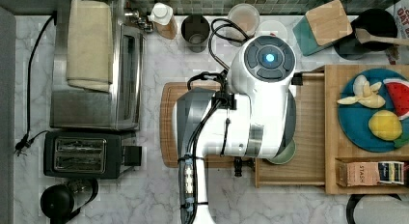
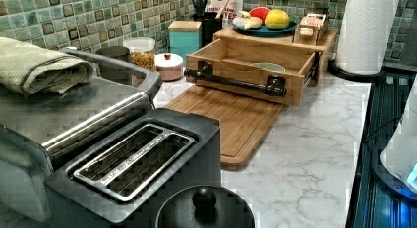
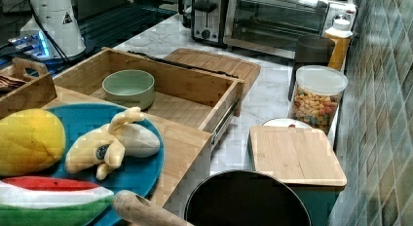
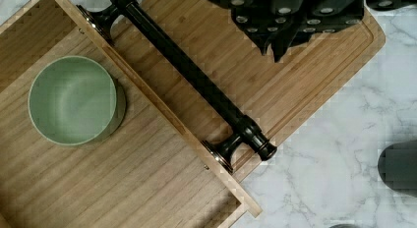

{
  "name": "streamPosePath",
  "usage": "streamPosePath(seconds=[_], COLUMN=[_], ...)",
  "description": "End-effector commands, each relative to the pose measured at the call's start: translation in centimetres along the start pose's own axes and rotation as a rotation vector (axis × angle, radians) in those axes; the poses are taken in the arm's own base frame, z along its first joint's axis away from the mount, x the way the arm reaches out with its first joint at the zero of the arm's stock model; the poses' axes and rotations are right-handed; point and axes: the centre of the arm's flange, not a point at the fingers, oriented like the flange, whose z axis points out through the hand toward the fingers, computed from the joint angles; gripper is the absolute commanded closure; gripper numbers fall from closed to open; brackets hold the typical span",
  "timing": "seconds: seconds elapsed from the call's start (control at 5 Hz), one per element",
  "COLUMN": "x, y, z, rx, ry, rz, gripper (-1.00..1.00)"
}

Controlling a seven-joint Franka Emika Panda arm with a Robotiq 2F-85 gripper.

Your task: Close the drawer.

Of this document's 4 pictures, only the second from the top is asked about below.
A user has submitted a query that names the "wooden drawer with black handle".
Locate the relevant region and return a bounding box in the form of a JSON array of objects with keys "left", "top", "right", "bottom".
[{"left": 184, "top": 38, "right": 320, "bottom": 105}]

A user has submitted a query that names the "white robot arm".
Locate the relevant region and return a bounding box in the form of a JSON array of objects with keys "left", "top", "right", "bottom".
[{"left": 373, "top": 81, "right": 417, "bottom": 201}]

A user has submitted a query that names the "wooden drawer cabinet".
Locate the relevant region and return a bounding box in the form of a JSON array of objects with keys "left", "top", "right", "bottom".
[{"left": 212, "top": 26, "right": 338, "bottom": 86}]

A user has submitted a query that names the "bamboo cutting board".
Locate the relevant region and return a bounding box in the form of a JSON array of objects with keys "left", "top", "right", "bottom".
[{"left": 163, "top": 85, "right": 284, "bottom": 171}]

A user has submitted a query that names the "white lidded ceramic jar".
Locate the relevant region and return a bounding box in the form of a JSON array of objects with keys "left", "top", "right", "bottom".
[{"left": 155, "top": 53, "right": 183, "bottom": 81}]

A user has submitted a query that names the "green bowl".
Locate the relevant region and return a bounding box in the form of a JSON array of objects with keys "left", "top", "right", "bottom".
[{"left": 252, "top": 62, "right": 286, "bottom": 73}]

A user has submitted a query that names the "teal canister with wooden lid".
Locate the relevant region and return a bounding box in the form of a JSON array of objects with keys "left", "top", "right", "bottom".
[{"left": 168, "top": 21, "right": 202, "bottom": 59}]

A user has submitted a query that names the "clear plastic jar with snacks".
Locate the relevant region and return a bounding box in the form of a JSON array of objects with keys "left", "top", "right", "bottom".
[{"left": 123, "top": 37, "right": 155, "bottom": 71}]

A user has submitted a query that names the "black kettle with lid knob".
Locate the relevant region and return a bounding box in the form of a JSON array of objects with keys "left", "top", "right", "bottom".
[{"left": 155, "top": 185, "right": 255, "bottom": 228}]

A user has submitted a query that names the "peeled banana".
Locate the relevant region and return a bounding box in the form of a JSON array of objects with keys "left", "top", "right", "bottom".
[{"left": 232, "top": 11, "right": 263, "bottom": 30}]

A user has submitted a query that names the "wooden spatula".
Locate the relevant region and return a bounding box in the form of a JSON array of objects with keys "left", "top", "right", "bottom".
[{"left": 215, "top": 0, "right": 230, "bottom": 19}]

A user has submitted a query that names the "teal plate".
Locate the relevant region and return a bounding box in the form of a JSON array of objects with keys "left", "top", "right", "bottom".
[{"left": 233, "top": 22, "right": 297, "bottom": 37}]

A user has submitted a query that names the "dark metal cup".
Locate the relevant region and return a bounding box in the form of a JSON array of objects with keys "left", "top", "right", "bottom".
[{"left": 95, "top": 45, "right": 132, "bottom": 85}]

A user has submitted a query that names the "oats package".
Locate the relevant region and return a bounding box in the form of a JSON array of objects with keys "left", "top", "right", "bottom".
[{"left": 205, "top": 0, "right": 243, "bottom": 22}]

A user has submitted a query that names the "watermelon slice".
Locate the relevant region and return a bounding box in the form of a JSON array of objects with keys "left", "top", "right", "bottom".
[{"left": 249, "top": 6, "right": 269, "bottom": 22}]

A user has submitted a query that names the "black two-slot toaster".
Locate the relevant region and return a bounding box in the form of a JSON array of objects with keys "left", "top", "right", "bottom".
[{"left": 45, "top": 109, "right": 221, "bottom": 228}]

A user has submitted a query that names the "yellow lemon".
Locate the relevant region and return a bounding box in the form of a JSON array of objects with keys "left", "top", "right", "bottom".
[{"left": 265, "top": 9, "right": 290, "bottom": 30}]

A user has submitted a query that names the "tea bag box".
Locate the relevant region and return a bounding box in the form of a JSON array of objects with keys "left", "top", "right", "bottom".
[{"left": 293, "top": 13, "right": 328, "bottom": 46}]

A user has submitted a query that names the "stainless steel toaster oven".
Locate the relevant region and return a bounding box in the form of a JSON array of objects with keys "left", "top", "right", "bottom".
[{"left": 1, "top": 48, "right": 162, "bottom": 228}]

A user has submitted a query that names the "paper towel roll on holder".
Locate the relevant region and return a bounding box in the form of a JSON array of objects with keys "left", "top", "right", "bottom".
[{"left": 328, "top": 0, "right": 399, "bottom": 83}]

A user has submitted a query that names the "folded beige towel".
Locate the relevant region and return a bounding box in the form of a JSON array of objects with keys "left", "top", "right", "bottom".
[{"left": 0, "top": 37, "right": 93, "bottom": 95}]

